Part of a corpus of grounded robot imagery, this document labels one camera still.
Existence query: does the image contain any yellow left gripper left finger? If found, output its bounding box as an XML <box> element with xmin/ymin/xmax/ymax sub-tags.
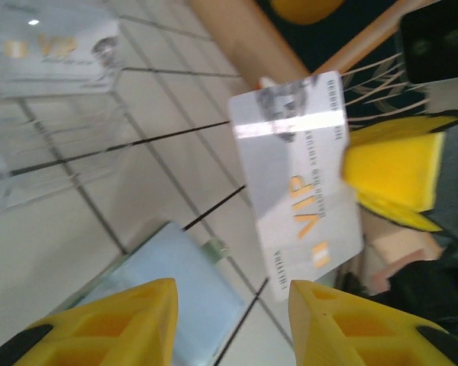
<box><xmin>0</xmin><ymin>277</ymin><xmax>179</xmax><ymax>366</ymax></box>

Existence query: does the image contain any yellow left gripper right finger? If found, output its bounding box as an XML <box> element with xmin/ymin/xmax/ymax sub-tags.
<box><xmin>289</xmin><ymin>279</ymin><xmax>458</xmax><ymax>366</ymax></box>

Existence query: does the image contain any white VIP card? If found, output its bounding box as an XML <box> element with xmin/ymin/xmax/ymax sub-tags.
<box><xmin>0</xmin><ymin>5</ymin><xmax>121</xmax><ymax>100</ymax></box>
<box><xmin>227</xmin><ymin>70</ymin><xmax>365</xmax><ymax>303</ymax></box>

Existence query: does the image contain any green card holder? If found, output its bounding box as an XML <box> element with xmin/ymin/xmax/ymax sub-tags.
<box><xmin>56</xmin><ymin>222</ymin><xmax>249</xmax><ymax>366</ymax></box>

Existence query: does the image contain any clear acrylic card stand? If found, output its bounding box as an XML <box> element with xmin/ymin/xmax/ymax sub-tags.
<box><xmin>0</xmin><ymin>0</ymin><xmax>129</xmax><ymax>210</ymax></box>

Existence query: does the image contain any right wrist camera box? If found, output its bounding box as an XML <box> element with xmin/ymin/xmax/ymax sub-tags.
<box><xmin>399</xmin><ymin>0</ymin><xmax>458</xmax><ymax>85</ymax></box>

